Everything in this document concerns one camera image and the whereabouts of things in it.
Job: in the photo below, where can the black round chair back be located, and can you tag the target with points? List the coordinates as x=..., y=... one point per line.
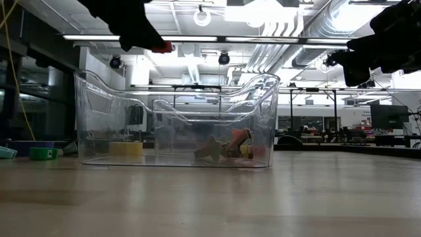
x=289, y=141

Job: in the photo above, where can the silver ventilation ducts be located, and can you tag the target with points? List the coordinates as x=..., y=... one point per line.
x=263, y=56

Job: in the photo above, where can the black computer monitor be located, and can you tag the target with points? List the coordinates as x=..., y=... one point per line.
x=389, y=116

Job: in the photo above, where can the dark stapler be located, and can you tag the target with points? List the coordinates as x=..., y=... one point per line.
x=69, y=148

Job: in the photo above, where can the yellow staple remover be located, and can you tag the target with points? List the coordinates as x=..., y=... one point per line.
x=246, y=151

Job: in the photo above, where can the green block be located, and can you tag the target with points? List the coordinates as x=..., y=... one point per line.
x=41, y=153

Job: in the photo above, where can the black metal frame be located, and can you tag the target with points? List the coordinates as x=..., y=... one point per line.
x=335, y=108
x=197, y=87

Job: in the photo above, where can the long black workbench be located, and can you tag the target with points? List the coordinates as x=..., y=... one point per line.
x=361, y=150

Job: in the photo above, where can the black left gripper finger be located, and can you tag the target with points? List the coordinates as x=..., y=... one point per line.
x=138, y=36

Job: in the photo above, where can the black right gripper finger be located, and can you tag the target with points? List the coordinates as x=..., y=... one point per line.
x=356, y=69

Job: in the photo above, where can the orange and grey toy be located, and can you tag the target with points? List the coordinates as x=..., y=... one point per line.
x=240, y=136

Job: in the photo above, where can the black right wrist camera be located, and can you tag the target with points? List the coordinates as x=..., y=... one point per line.
x=398, y=19

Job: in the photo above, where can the large clear plastic bin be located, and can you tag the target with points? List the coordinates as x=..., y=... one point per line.
x=95, y=138

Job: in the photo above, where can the red tape roll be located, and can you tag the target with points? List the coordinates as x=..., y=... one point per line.
x=163, y=48

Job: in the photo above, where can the black round ceiling camera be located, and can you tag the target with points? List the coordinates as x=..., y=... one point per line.
x=329, y=62
x=115, y=62
x=224, y=58

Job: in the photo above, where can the overhead light bar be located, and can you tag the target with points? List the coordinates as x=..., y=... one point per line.
x=263, y=39

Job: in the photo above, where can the black wall box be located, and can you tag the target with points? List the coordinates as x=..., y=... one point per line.
x=135, y=114

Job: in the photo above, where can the yellow block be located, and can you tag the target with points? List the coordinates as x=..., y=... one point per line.
x=126, y=149

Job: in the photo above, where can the cluttered background workbench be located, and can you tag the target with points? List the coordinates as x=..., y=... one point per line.
x=329, y=135

